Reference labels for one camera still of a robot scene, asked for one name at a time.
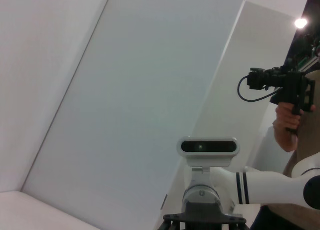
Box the black handheld video camera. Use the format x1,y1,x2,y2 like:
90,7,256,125
246,66,316,135

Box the white grey robot neck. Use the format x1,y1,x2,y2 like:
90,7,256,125
181,166,236,215

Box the black robot chest bracket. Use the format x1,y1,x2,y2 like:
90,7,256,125
162,201,249,230

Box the aluminium frame beam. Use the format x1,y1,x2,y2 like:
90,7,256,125
297,55,320,72

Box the round ceiling light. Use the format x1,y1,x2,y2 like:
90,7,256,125
293,17,309,29

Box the person in beige top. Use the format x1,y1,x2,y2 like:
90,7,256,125
249,69,320,230

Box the white robot head camera bar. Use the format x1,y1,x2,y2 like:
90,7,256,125
176,136,240,167

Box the person's bare forearm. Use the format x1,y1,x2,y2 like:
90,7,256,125
271,119,299,152

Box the black video camera cable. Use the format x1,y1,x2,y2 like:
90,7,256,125
236,75,279,102

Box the person's bare hand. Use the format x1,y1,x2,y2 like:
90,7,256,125
274,101,304,131

